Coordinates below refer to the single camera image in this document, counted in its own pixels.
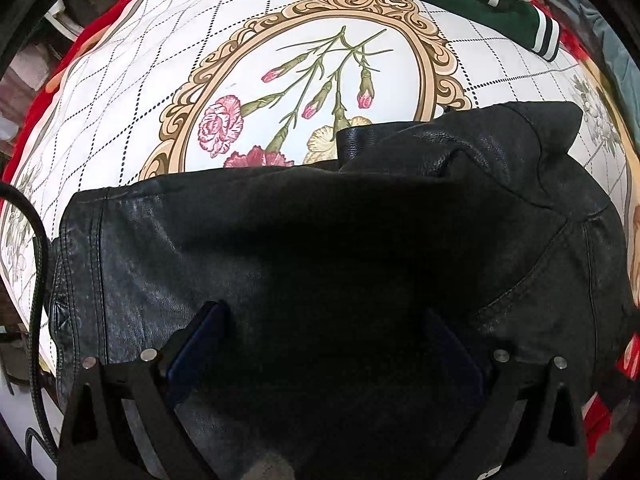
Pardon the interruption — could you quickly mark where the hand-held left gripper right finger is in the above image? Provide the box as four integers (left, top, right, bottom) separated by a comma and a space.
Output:
422, 307, 588, 480

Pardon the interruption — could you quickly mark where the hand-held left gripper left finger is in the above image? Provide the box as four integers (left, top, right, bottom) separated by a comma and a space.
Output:
56, 301, 229, 480

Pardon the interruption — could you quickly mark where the black leather jacket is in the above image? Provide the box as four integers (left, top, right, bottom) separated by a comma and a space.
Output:
44, 101, 636, 480

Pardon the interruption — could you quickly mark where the white floral quilted mat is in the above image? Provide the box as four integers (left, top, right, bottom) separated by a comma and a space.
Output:
0, 0, 636, 376

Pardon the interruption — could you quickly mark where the red floral blanket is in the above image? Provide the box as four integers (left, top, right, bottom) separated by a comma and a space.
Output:
0, 0, 640, 456

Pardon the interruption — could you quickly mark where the blue-grey duvet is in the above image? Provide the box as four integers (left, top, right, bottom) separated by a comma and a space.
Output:
530, 0, 640, 126

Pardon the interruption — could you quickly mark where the black cable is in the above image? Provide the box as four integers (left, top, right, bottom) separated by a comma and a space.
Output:
0, 182, 62, 461

